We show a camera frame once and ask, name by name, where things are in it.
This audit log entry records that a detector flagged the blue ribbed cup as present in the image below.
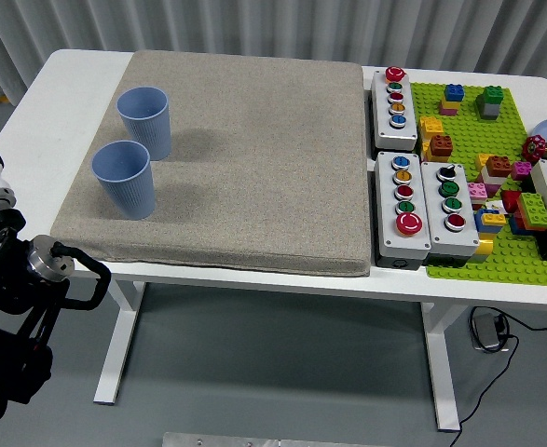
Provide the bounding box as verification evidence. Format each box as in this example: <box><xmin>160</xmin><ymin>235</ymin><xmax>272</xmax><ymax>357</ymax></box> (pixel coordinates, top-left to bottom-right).
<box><xmin>90</xmin><ymin>140</ymin><xmax>156</xmax><ymax>220</ymax></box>
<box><xmin>116</xmin><ymin>87</ymin><xmax>171</xmax><ymax>162</ymax></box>

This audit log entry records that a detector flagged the white table leg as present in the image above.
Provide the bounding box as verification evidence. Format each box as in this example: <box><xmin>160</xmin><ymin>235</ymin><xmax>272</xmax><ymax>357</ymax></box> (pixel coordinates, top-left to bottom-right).
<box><xmin>419</xmin><ymin>302</ymin><xmax>463</xmax><ymax>432</ymax></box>
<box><xmin>93</xmin><ymin>278</ymin><xmax>146</xmax><ymax>405</ymax></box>

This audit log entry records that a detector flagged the grey-brown mat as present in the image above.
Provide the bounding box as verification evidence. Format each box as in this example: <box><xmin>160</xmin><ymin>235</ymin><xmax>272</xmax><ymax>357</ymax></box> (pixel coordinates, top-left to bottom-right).
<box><xmin>50</xmin><ymin>49</ymin><xmax>372</xmax><ymax>278</ymax></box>

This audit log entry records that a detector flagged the grey pleated curtain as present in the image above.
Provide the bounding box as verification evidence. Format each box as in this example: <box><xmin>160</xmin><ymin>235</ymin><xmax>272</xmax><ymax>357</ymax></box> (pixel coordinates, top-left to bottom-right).
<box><xmin>0</xmin><ymin>0</ymin><xmax>547</xmax><ymax>102</ymax></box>

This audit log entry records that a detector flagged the grey five-button control box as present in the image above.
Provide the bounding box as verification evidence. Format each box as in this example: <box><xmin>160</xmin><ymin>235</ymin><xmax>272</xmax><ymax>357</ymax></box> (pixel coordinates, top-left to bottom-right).
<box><xmin>369</xmin><ymin>66</ymin><xmax>419</xmax><ymax>153</ymax></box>
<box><xmin>374</xmin><ymin>151</ymin><xmax>432</xmax><ymax>270</ymax></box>

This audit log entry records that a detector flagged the brown toy brick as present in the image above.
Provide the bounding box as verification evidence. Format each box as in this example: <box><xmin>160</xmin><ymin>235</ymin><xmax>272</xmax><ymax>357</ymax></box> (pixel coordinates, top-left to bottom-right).
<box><xmin>485</xmin><ymin>156</ymin><xmax>512</xmax><ymax>178</ymax></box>
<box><xmin>429</xmin><ymin>134</ymin><xmax>455</xmax><ymax>157</ymax></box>

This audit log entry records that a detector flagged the grey four-button control box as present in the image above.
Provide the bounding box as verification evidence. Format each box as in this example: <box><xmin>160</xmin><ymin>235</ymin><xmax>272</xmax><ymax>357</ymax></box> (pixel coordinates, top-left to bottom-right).
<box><xmin>419</xmin><ymin>160</ymin><xmax>482</xmax><ymax>267</ymax></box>

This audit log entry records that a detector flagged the green brick baseplate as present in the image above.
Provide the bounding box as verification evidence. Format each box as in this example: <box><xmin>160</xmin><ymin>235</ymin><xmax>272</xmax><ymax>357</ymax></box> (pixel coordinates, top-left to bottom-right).
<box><xmin>407</xmin><ymin>81</ymin><xmax>547</xmax><ymax>285</ymax></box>

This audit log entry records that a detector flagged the yellow round toy brick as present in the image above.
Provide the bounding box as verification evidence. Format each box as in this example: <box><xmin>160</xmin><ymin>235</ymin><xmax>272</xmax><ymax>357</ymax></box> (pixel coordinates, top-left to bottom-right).
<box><xmin>472</xmin><ymin>232</ymin><xmax>496</xmax><ymax>256</ymax></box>

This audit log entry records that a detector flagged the white toy brick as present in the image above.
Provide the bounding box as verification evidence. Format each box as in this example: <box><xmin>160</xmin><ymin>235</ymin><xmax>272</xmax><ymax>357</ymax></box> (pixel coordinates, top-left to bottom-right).
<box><xmin>481</xmin><ymin>169</ymin><xmax>507</xmax><ymax>188</ymax></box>

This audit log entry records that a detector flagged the grey toy brick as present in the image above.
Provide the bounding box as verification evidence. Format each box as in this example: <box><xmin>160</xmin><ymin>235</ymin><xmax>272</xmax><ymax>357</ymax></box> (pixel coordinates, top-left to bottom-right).
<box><xmin>476</xmin><ymin>95</ymin><xmax>502</xmax><ymax>121</ymax></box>

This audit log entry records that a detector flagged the grey power adapter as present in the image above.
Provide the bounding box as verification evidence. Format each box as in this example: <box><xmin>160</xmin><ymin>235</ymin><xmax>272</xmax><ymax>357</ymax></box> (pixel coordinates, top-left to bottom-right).
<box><xmin>471</xmin><ymin>312</ymin><xmax>507</xmax><ymax>353</ymax></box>

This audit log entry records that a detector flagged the red toy brick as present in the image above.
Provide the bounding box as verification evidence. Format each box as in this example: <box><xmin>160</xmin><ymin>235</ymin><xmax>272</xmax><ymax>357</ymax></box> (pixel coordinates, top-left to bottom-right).
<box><xmin>500</xmin><ymin>190</ymin><xmax>524</xmax><ymax>215</ymax></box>

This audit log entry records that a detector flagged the red round toy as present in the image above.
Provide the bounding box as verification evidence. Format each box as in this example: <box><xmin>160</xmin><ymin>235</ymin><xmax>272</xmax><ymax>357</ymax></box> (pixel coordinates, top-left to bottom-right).
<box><xmin>522</xmin><ymin>134</ymin><xmax>547</xmax><ymax>164</ymax></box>

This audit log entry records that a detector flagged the lime green toy brick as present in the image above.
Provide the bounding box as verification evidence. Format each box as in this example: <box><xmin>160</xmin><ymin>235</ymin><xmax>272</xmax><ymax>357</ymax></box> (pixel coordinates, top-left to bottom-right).
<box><xmin>517</xmin><ymin>192</ymin><xmax>547</xmax><ymax>230</ymax></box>

